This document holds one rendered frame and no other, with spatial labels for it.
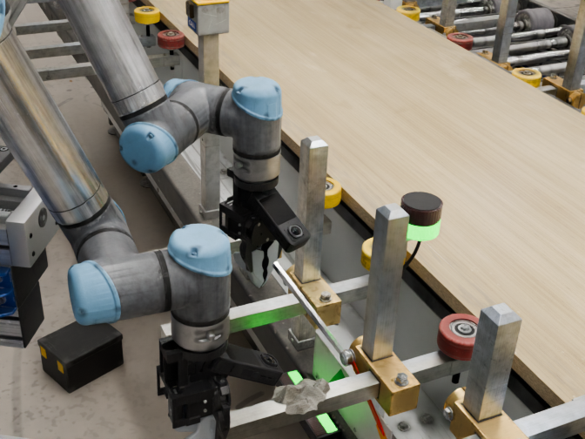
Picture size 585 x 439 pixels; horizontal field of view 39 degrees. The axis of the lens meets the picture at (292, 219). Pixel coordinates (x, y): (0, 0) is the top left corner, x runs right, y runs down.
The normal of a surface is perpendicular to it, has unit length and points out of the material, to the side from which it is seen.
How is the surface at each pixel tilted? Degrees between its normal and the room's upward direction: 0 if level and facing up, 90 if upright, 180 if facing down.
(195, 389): 1
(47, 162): 92
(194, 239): 1
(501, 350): 90
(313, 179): 90
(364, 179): 0
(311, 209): 90
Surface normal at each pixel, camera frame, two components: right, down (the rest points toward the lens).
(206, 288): 0.37, 0.49
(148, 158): -0.37, 0.47
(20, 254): -0.13, 0.51
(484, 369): -0.91, 0.18
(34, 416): 0.04, -0.86
